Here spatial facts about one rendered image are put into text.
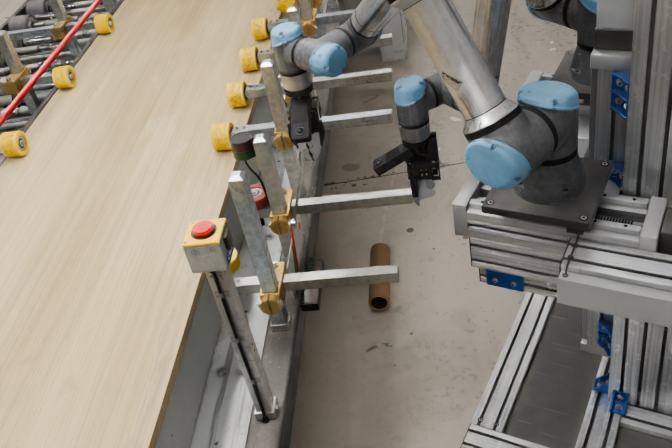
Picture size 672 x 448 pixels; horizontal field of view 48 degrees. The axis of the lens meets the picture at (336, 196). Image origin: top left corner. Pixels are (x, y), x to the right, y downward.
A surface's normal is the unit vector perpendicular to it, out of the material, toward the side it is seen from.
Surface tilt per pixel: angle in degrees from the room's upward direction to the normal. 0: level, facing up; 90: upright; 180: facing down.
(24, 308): 0
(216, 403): 0
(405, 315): 0
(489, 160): 96
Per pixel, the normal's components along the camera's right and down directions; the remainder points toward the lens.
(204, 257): -0.07, 0.60
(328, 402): -0.17, -0.79
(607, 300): -0.46, 0.58
